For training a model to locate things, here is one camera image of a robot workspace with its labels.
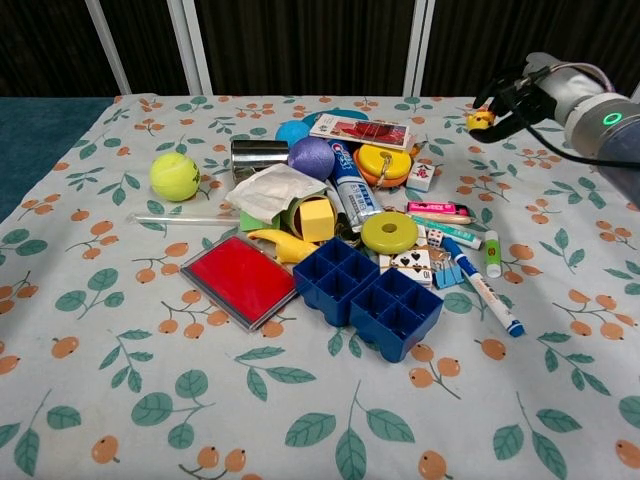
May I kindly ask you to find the green tape roll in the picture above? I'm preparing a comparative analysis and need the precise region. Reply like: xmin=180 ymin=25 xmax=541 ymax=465
xmin=279 ymin=193 xmax=334 ymax=237

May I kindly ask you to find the black right hand cable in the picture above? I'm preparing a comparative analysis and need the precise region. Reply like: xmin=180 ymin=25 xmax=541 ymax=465
xmin=522 ymin=123 xmax=640 ymax=169

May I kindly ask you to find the shiny metal cup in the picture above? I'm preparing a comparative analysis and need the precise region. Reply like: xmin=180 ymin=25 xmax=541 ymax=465
xmin=229 ymin=139 xmax=292 ymax=189

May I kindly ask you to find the blue four-cell plastic block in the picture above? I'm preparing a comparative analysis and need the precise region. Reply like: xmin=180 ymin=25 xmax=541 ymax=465
xmin=349 ymin=268 xmax=446 ymax=364
xmin=292 ymin=237 xmax=382 ymax=327

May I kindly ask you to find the small yellow toy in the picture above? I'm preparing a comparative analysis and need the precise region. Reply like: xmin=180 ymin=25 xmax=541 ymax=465
xmin=467 ymin=110 xmax=497 ymax=133

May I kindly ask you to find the yellow tennis ball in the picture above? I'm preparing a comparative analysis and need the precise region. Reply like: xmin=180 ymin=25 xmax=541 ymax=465
xmin=149 ymin=152 xmax=202 ymax=203

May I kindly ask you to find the blue white toothpaste tube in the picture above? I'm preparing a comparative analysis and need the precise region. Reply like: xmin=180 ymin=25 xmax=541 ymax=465
xmin=327 ymin=138 xmax=384 ymax=232

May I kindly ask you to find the blue foam ball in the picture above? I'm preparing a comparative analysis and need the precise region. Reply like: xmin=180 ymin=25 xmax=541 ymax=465
xmin=275 ymin=119 xmax=313 ymax=150

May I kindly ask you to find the blue binder clip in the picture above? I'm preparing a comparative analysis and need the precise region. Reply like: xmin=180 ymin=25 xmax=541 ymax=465
xmin=432 ymin=252 xmax=469 ymax=291

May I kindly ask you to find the white mahjong tile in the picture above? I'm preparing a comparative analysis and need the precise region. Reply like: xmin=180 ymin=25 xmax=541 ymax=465
xmin=405 ymin=160 xmax=438 ymax=193

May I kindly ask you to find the olive disc with hole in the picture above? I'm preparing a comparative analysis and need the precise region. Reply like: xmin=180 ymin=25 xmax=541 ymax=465
xmin=360 ymin=212 xmax=418 ymax=253

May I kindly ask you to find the purple fabric ball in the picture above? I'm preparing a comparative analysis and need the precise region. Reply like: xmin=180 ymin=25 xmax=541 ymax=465
xmin=287 ymin=136 xmax=337 ymax=182

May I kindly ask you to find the white wipe packet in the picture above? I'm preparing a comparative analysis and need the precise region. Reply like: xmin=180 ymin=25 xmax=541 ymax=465
xmin=224 ymin=163 xmax=329 ymax=225

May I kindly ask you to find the teal towel table cover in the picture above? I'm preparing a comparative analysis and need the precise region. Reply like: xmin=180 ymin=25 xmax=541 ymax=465
xmin=0 ymin=96 xmax=119 ymax=226

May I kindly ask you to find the clear plastic straw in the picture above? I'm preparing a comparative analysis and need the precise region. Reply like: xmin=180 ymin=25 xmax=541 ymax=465
xmin=130 ymin=212 xmax=242 ymax=227

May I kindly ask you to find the wooden stick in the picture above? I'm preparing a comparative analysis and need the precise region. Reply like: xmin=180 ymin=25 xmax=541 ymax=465
xmin=409 ymin=212 xmax=474 ymax=226

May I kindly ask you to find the floral print tablecloth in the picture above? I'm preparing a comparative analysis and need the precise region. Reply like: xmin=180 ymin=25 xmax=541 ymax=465
xmin=0 ymin=94 xmax=640 ymax=480

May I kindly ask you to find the yellow orange disc with keyring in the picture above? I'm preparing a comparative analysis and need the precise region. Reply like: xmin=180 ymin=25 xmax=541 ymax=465
xmin=353 ymin=143 xmax=414 ymax=189

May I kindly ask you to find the banded playing card deck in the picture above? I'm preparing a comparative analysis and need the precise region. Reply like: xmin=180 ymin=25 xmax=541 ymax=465
xmin=378 ymin=248 xmax=434 ymax=289

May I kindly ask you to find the pink eraser pack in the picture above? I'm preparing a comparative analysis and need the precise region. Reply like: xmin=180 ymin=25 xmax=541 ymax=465
xmin=406 ymin=200 xmax=469 ymax=216

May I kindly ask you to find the yellow foam cube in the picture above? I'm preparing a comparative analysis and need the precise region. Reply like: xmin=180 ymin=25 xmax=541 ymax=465
xmin=298 ymin=195 xmax=336 ymax=242

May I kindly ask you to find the white green glue stick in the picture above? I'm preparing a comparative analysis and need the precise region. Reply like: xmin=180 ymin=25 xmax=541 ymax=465
xmin=482 ymin=229 xmax=503 ymax=279

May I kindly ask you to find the yellow banana toy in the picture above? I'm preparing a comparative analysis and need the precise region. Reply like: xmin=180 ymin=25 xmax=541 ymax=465
xmin=246 ymin=228 xmax=322 ymax=265

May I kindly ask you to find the white partition frame post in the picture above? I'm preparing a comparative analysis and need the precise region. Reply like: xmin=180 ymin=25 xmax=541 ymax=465
xmin=402 ymin=0 xmax=437 ymax=99
xmin=83 ymin=0 xmax=134 ymax=96
xmin=167 ymin=0 xmax=214 ymax=96

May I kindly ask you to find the red and white box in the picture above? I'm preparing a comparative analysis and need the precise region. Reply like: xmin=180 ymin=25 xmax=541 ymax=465
xmin=308 ymin=113 xmax=413 ymax=152

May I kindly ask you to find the teal white pen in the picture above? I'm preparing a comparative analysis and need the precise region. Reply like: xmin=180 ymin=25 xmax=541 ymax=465
xmin=409 ymin=215 xmax=484 ymax=250

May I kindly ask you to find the red ink pad case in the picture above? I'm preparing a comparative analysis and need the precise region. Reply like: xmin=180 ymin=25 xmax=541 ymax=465
xmin=180 ymin=235 xmax=300 ymax=333

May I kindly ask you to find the green sticky note pad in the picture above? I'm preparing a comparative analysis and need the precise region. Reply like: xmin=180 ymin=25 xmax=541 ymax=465
xmin=238 ymin=209 xmax=276 ymax=234

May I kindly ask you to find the white blue marker pen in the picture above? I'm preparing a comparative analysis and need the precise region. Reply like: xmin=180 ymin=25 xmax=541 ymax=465
xmin=442 ymin=236 xmax=528 ymax=338

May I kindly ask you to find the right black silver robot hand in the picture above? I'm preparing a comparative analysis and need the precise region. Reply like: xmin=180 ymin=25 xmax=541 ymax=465
xmin=469 ymin=52 xmax=620 ymax=144

